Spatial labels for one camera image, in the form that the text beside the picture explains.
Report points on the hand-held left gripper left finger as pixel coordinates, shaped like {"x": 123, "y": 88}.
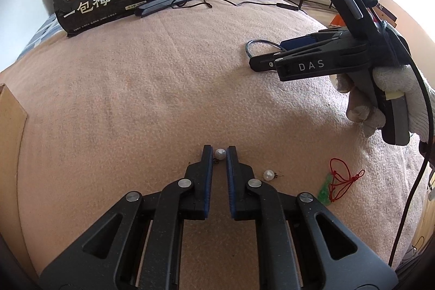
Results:
{"x": 208, "y": 188}

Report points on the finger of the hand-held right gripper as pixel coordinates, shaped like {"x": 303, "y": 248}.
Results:
{"x": 299, "y": 42}
{"x": 265, "y": 63}

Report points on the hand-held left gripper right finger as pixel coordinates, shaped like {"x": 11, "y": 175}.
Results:
{"x": 231, "y": 188}

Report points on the black bangle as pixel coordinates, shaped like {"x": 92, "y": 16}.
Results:
{"x": 247, "y": 48}

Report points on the pearl earring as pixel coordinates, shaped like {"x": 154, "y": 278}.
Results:
{"x": 268, "y": 174}
{"x": 220, "y": 154}

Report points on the cardboard box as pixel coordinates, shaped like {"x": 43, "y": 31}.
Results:
{"x": 12, "y": 116}

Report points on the person's right hand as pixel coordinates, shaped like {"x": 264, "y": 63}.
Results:
{"x": 418, "y": 99}

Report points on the pink blanket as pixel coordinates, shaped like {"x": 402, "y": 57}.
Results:
{"x": 136, "y": 106}

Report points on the black folded tripod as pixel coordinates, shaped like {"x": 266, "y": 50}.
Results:
{"x": 153, "y": 6}

